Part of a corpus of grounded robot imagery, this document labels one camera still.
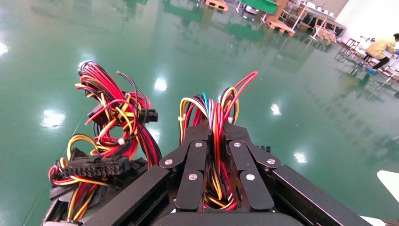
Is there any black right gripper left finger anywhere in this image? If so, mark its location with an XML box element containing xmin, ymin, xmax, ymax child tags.
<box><xmin>82</xmin><ymin>120</ymin><xmax>210</xmax><ymax>226</ymax></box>

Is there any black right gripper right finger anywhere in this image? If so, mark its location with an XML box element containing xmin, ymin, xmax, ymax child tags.
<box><xmin>222</xmin><ymin>122</ymin><xmax>372</xmax><ymax>226</ymax></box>

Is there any grey power supply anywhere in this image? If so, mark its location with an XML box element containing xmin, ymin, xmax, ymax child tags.
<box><xmin>178</xmin><ymin>71</ymin><xmax>259</xmax><ymax>211</ymax></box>
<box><xmin>42</xmin><ymin>60</ymin><xmax>163</xmax><ymax>226</ymax></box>

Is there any wooden pallet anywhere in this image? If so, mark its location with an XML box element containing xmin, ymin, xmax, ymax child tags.
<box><xmin>265</xmin><ymin>18</ymin><xmax>297</xmax><ymax>37</ymax></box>
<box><xmin>204</xmin><ymin>0</ymin><xmax>230</xmax><ymax>12</ymax></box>

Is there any green cloth covered table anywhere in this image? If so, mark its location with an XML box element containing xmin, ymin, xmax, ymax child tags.
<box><xmin>236</xmin><ymin>0</ymin><xmax>279</xmax><ymax>15</ymax></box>

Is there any white framed work table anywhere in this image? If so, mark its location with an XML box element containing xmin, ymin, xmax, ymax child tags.
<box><xmin>295</xmin><ymin>2</ymin><xmax>346</xmax><ymax>39</ymax></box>

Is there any person in yellow jacket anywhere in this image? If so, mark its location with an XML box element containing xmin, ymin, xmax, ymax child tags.
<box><xmin>364</xmin><ymin>32</ymin><xmax>399</xmax><ymax>70</ymax></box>

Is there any metal frame stool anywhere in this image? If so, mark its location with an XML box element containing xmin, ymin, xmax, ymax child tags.
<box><xmin>334</xmin><ymin>37</ymin><xmax>357</xmax><ymax>62</ymax></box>

